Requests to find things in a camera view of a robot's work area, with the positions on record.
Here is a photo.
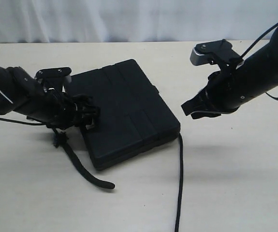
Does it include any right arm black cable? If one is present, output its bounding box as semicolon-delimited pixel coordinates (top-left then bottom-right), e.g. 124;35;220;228
237;14;278;60

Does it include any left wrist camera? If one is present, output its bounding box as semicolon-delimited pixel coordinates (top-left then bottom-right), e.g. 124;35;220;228
35;67;72;83

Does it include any black cord with frayed knot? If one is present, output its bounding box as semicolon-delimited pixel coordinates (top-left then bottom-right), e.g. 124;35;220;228
51;127;184;232

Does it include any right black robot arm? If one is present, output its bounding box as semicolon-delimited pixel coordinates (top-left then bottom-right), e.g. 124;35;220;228
181;22;278;119

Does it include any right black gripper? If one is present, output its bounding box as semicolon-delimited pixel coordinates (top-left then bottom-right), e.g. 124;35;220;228
181;70;245;119

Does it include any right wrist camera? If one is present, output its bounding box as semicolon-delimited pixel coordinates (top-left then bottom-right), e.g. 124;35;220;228
190;39;241;66

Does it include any black plastic carrying case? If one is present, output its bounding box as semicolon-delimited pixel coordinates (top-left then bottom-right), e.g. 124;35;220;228
64;59;180;171

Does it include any white backdrop curtain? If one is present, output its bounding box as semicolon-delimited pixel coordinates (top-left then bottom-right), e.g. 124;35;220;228
0;0;278;43

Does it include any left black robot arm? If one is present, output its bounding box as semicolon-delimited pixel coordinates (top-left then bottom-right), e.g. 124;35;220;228
0;66;100;130

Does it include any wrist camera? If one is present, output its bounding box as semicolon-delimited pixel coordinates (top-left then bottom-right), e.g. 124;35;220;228
35;67;72;83
190;39;241;66

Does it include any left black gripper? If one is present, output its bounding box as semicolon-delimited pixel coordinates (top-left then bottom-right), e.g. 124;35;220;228
20;89;101;130

